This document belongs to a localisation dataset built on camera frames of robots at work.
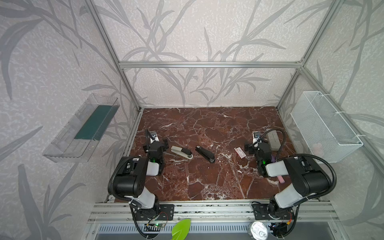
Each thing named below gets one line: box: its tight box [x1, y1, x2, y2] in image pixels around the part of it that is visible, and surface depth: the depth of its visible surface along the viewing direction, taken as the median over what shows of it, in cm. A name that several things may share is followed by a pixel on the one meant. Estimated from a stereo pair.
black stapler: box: [195, 145, 215, 163], surface depth 95 cm
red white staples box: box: [234, 146, 247, 159], surface depth 96 cm
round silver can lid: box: [247, 221, 268, 240], surface depth 65 cm
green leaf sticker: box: [171, 219, 191, 240], surface depth 70 cm
